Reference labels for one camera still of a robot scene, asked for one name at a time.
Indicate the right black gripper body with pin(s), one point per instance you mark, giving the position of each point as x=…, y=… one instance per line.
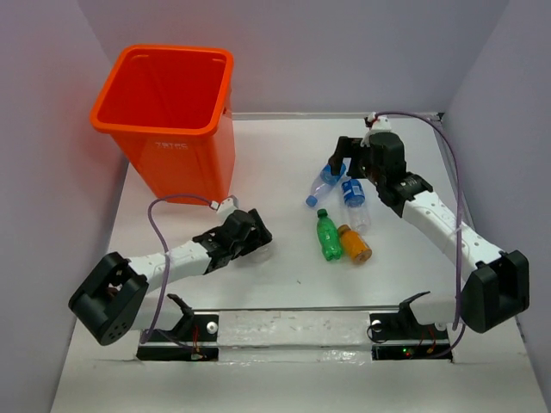
x=374, y=173

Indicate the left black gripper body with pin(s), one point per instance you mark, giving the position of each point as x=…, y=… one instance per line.
x=254, y=238

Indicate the clear plastic bottle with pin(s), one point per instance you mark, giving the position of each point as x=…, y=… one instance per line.
x=260, y=255

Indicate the blue label bottle blue cap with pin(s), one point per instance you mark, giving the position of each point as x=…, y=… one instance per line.
x=323, y=185

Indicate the green plastic bottle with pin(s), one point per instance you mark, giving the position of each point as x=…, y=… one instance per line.
x=328, y=237

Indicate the orange bottle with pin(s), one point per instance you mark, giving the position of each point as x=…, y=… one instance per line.
x=353, y=244

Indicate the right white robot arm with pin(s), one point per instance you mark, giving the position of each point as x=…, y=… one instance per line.
x=493, y=284

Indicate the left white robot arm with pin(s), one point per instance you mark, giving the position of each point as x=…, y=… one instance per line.
x=111, y=299

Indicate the orange plastic bin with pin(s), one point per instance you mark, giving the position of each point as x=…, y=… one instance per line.
x=168, y=108

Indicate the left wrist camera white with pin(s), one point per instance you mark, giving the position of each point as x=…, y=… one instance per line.
x=226, y=206

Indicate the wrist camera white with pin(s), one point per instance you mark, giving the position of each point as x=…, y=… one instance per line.
x=375, y=123
x=226, y=206

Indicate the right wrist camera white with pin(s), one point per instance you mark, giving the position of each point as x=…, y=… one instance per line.
x=375, y=123

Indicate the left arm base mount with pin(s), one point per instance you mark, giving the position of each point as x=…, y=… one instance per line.
x=192, y=338

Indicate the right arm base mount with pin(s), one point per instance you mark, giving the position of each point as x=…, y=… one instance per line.
x=418, y=330

